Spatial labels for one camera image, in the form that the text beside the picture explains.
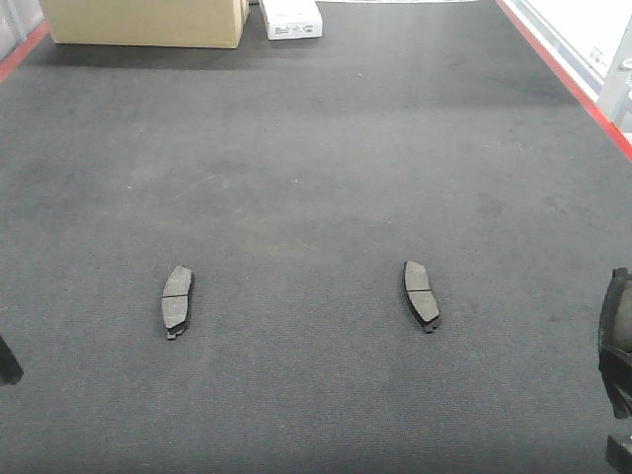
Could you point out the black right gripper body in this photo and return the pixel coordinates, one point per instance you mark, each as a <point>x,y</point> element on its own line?
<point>619,451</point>

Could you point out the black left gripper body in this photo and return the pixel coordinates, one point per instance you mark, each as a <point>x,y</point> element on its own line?
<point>11,371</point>

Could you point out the grey brake pad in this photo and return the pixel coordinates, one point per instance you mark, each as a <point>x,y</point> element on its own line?
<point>420,297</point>
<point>176,301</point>
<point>614,343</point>

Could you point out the cardboard box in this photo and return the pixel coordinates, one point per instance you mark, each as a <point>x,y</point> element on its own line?
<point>173,23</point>

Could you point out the white labelled box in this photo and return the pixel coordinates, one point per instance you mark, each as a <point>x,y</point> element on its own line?
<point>292,20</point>

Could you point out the grey conveyor side post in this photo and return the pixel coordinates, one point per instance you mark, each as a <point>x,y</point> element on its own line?
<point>614,99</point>

